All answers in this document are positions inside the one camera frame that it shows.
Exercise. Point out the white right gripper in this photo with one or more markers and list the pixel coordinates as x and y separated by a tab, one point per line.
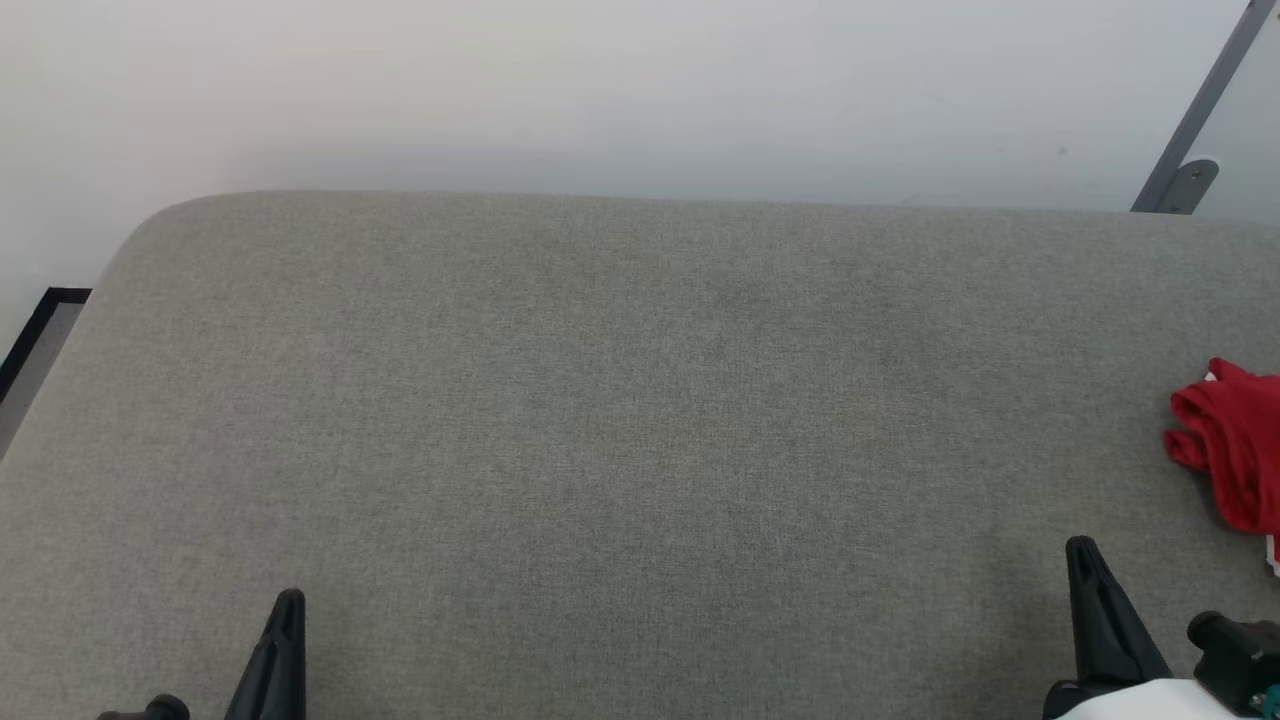
1150	702

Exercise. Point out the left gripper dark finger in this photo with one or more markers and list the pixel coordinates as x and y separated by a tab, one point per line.
275	670

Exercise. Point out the red Bulls basketball jersey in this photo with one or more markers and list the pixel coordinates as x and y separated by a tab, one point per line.
1240	450

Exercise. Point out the grey fabric sofa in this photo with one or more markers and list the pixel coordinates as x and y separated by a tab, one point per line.
600	450

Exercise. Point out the black skirting strip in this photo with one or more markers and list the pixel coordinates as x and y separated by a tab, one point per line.
40	325

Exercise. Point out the frosted glass panel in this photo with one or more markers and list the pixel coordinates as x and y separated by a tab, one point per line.
1250	130

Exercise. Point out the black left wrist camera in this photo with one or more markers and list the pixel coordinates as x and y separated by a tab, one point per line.
160	710

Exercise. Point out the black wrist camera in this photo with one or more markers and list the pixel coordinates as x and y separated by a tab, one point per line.
160	710
1235	655

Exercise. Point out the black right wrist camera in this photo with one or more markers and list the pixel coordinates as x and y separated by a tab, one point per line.
1235	655

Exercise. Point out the grey metal post bracket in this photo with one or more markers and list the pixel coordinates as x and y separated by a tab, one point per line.
1185	185

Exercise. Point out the grey metal post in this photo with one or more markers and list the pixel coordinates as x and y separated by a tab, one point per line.
1200	110

